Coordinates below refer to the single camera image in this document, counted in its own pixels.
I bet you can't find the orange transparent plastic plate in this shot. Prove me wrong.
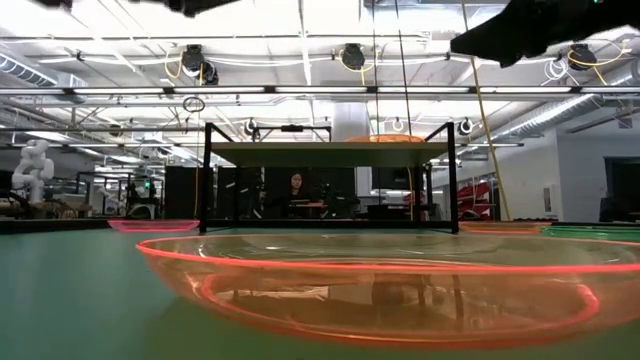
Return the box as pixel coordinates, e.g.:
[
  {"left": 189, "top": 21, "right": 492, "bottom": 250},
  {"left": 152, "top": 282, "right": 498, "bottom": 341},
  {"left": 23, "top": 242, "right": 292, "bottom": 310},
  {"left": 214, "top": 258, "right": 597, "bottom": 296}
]
[
  {"left": 458, "top": 220, "right": 554, "bottom": 236},
  {"left": 343, "top": 133, "right": 427, "bottom": 144},
  {"left": 135, "top": 232, "right": 640, "bottom": 350}
]

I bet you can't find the green transparent plastic plate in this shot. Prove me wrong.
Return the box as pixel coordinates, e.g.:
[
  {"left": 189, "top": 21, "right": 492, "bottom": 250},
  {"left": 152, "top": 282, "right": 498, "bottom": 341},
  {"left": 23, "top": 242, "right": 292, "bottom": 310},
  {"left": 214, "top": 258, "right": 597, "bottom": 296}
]
[{"left": 541, "top": 225, "right": 640, "bottom": 244}]

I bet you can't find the red rack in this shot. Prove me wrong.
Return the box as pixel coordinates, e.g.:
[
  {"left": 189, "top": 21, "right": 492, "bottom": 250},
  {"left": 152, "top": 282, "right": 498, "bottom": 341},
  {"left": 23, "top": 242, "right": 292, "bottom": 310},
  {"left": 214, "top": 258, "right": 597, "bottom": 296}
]
[{"left": 455, "top": 180, "right": 496, "bottom": 220}]

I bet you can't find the silver ventilation duct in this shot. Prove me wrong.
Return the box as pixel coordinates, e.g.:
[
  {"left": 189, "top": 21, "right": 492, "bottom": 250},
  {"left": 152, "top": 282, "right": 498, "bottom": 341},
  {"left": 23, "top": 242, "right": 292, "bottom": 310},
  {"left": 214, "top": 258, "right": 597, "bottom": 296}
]
[
  {"left": 0, "top": 52, "right": 64, "bottom": 90},
  {"left": 492, "top": 92, "right": 640, "bottom": 144}
]

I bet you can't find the pink transparent plastic plate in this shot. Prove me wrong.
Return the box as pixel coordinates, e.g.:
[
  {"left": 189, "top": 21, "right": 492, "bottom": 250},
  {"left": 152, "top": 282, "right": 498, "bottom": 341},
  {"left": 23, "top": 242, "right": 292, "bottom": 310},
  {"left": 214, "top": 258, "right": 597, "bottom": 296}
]
[{"left": 106, "top": 218, "right": 201, "bottom": 234}]

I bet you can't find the long ceiling light bar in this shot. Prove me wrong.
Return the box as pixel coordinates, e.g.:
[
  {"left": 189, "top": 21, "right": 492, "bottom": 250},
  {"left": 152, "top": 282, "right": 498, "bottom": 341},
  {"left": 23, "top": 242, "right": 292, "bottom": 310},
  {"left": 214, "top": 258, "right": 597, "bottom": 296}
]
[{"left": 0, "top": 84, "right": 640, "bottom": 96}]

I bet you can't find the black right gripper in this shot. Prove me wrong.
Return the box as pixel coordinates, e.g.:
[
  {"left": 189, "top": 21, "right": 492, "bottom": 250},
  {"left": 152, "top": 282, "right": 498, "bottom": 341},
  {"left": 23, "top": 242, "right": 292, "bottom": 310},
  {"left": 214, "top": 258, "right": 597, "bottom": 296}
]
[{"left": 449, "top": 0, "right": 640, "bottom": 68}]

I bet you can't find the wooden shelf with black frame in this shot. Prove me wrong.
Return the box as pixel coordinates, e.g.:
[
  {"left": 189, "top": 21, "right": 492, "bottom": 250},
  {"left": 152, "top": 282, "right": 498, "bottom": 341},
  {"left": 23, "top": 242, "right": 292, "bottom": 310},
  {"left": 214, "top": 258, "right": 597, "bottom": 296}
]
[{"left": 198, "top": 121, "right": 460, "bottom": 235}]

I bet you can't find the yellow cable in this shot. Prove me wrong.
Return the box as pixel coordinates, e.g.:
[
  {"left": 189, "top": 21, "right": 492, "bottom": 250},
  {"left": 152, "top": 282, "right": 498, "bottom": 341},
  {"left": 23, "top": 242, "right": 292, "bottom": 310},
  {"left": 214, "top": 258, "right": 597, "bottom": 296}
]
[{"left": 469, "top": 55, "right": 512, "bottom": 222}]

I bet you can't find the green table mat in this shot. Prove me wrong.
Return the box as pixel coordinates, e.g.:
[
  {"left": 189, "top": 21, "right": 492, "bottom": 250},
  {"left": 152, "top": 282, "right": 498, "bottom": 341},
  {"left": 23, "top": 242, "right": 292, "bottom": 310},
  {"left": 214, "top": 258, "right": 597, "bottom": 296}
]
[{"left": 0, "top": 227, "right": 640, "bottom": 360}]

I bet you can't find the black gantry with camera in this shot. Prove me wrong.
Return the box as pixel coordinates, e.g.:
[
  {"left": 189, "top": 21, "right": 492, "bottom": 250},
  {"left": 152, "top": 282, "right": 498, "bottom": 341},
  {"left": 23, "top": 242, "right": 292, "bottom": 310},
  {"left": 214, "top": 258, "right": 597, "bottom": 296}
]
[{"left": 251, "top": 123, "right": 333, "bottom": 144}]

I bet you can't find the person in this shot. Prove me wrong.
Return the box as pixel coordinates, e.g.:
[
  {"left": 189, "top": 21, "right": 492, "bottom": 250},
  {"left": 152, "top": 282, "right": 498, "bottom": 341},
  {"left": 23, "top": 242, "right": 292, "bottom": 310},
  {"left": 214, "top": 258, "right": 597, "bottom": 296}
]
[{"left": 278, "top": 172, "right": 317, "bottom": 220}]

